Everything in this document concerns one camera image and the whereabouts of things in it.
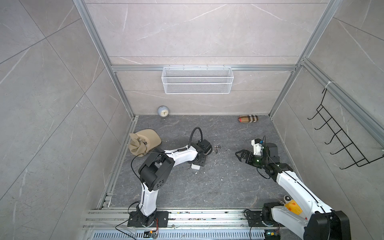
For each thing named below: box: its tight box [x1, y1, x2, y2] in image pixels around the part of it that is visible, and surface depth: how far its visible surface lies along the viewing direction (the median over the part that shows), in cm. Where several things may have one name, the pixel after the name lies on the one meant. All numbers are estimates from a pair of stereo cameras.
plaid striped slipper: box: [237, 114, 259, 123], surface depth 117 cm
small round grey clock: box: [157, 105, 170, 120], surface depth 117 cm
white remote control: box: [191, 163, 201, 170], surface depth 92 cm
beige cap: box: [128, 128, 162, 157], surface depth 103 cm
